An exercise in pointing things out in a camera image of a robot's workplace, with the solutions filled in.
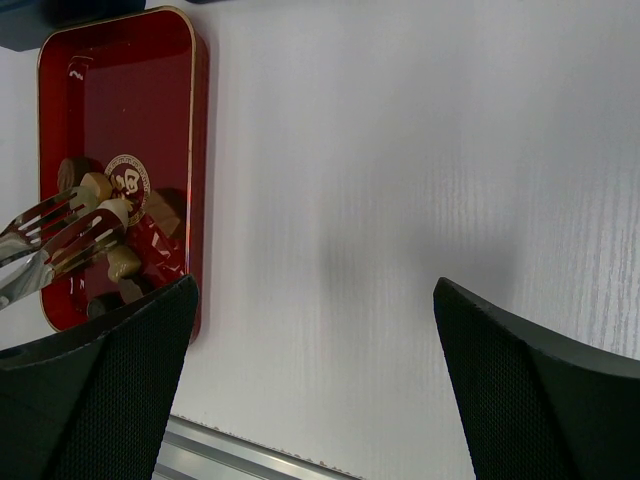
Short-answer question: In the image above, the cream heart chocolate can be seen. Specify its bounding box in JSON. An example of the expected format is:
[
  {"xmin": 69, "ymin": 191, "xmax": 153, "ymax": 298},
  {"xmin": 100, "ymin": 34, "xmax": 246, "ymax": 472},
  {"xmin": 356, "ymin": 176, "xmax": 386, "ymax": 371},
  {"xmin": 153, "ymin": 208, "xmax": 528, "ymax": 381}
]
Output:
[{"xmin": 107, "ymin": 245, "xmax": 141, "ymax": 283}]

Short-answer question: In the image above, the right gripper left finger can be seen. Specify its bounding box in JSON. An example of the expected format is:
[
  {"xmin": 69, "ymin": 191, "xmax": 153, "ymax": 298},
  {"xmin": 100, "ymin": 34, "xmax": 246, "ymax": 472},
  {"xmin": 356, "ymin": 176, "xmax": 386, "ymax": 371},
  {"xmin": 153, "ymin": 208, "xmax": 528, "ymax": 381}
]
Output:
[{"xmin": 1, "ymin": 275, "xmax": 199, "ymax": 479}]

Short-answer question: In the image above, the brown rectangular chocolate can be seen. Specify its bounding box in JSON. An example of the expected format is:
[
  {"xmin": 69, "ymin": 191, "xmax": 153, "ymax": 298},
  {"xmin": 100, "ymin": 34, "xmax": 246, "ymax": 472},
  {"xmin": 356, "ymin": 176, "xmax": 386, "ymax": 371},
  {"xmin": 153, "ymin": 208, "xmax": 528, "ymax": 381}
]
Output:
[{"xmin": 145, "ymin": 188, "xmax": 186, "ymax": 240}]

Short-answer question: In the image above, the dark brown oval chocolate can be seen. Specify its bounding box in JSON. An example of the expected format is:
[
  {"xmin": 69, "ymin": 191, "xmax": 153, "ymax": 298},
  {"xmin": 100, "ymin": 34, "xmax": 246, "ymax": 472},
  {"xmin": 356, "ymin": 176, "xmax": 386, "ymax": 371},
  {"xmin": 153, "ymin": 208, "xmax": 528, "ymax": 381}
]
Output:
[{"xmin": 57, "ymin": 157, "xmax": 103, "ymax": 192}]

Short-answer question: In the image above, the dark round chocolate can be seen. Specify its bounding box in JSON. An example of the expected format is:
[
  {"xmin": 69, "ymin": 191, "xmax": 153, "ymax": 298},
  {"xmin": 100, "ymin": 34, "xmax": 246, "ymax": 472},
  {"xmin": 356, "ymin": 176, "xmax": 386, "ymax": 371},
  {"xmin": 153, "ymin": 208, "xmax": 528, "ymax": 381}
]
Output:
[{"xmin": 86, "ymin": 292, "xmax": 124, "ymax": 320}]

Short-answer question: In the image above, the grey brown lips chocolate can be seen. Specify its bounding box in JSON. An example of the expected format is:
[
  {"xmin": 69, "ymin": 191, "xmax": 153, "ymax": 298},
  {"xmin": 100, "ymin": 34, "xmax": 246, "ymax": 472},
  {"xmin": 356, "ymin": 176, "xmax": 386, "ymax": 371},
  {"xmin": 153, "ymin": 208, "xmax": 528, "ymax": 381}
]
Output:
[{"xmin": 118, "ymin": 277, "xmax": 153, "ymax": 304}]

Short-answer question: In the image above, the white oval chocolate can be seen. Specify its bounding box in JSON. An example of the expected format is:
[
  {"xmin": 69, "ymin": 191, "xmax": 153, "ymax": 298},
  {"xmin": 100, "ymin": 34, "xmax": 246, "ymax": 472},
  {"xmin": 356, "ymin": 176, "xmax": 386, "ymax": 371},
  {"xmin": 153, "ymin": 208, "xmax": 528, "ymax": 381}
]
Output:
[{"xmin": 98, "ymin": 198, "xmax": 129, "ymax": 229}]

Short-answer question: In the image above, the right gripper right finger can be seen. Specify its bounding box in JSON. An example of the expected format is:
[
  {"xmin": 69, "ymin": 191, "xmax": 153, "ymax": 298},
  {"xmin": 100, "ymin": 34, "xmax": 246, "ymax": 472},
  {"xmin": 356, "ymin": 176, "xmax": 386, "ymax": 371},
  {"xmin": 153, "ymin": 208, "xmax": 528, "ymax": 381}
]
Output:
[{"xmin": 433, "ymin": 278, "xmax": 639, "ymax": 479}]

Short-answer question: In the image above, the red lacquer tray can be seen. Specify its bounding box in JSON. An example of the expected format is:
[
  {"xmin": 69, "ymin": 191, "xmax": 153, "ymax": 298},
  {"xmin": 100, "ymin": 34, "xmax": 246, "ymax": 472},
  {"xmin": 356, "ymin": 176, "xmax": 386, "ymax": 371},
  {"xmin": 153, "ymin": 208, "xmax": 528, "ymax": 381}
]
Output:
[{"xmin": 37, "ymin": 4, "xmax": 210, "ymax": 346}]

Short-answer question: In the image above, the aluminium front rail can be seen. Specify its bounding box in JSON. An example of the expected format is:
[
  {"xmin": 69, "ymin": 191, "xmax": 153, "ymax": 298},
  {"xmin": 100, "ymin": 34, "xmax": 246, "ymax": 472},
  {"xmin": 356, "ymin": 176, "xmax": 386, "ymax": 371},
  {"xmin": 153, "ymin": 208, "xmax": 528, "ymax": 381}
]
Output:
[{"xmin": 152, "ymin": 416, "xmax": 353, "ymax": 479}]

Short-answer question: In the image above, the tan square chocolate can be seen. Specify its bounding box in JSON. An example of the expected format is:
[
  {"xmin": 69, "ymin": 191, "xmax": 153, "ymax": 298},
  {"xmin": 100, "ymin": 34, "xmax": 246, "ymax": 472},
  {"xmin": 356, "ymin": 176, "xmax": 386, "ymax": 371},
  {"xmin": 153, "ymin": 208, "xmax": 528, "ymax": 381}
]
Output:
[{"xmin": 70, "ymin": 172, "xmax": 112, "ymax": 211}]

